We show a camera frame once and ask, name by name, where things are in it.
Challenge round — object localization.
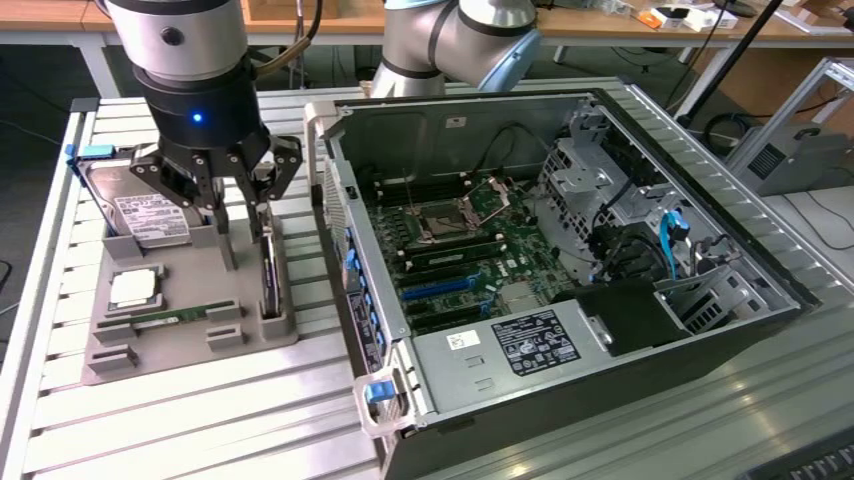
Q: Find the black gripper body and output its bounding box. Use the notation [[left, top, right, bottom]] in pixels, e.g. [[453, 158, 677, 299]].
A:
[[131, 59, 274, 177]]

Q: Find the aluminium profile frame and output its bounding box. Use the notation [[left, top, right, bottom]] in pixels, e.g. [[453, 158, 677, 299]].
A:
[[757, 55, 854, 151]]

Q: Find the silver chipset heatsink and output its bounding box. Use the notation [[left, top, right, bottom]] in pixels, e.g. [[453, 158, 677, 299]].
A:
[[500, 284, 542, 309]]

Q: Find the installed RAM stick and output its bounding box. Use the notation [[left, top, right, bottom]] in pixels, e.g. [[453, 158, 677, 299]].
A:
[[406, 241, 508, 265]]

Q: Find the grey parts rack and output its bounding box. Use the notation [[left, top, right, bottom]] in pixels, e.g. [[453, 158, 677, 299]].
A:
[[79, 172, 301, 386]]

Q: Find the metal socket cover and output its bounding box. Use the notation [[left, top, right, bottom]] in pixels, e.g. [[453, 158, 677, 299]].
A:
[[458, 175, 517, 222]]

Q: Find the grey computer tower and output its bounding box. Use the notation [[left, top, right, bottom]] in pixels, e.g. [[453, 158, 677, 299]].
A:
[[724, 119, 854, 199]]

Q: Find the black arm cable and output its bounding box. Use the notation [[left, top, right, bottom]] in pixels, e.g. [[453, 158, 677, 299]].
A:
[[253, 0, 328, 77]]

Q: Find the silver CPU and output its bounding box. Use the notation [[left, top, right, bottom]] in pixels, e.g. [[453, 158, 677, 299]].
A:
[[109, 269, 162, 307]]

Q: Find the green RAM stick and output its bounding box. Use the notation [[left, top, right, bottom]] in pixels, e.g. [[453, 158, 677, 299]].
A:
[[99, 307, 213, 329]]

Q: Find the grey power supply unit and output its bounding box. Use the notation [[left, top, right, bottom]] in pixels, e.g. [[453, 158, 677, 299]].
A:
[[406, 298, 613, 417]]

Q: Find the hard disk in blue caddy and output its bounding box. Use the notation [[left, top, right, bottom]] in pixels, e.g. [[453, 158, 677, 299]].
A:
[[65, 141, 206, 249]]

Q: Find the black tripod pole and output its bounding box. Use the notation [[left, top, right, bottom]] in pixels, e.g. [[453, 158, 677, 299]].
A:
[[673, 0, 788, 121]]

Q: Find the blue disk wire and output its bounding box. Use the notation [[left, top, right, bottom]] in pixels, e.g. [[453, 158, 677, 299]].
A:
[[657, 209, 688, 282]]

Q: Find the black keyboard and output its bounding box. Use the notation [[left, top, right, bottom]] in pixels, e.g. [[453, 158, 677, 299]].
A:
[[741, 439, 854, 480]]

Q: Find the graphics card with metal bracket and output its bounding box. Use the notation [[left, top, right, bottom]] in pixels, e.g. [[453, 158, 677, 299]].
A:
[[253, 164, 286, 321]]

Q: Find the long black expansion slot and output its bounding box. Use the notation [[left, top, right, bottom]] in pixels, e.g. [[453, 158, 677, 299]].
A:
[[397, 263, 473, 287], [410, 313, 494, 335], [405, 299, 488, 322]]

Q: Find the silver perforated drive cage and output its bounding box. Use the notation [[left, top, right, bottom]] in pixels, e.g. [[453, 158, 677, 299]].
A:
[[537, 94, 669, 261]]

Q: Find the silver disk bay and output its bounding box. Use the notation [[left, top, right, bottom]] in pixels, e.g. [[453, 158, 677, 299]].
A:
[[653, 262, 760, 336]]

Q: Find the green motherboard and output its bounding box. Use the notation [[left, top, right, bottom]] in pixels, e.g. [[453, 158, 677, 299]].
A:
[[364, 169, 573, 337]]

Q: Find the CPU socket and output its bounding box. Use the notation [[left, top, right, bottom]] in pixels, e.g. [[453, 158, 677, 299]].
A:
[[408, 198, 484, 244]]

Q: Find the wooden desk with white frame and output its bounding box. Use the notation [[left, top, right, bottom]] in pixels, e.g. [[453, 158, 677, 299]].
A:
[[0, 0, 389, 99]]

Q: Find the open black PC case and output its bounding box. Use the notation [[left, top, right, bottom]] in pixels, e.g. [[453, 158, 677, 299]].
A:
[[303, 87, 824, 480]]

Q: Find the cluttered wooden desk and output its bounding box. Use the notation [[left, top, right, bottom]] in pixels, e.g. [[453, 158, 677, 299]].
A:
[[541, 0, 854, 101]]

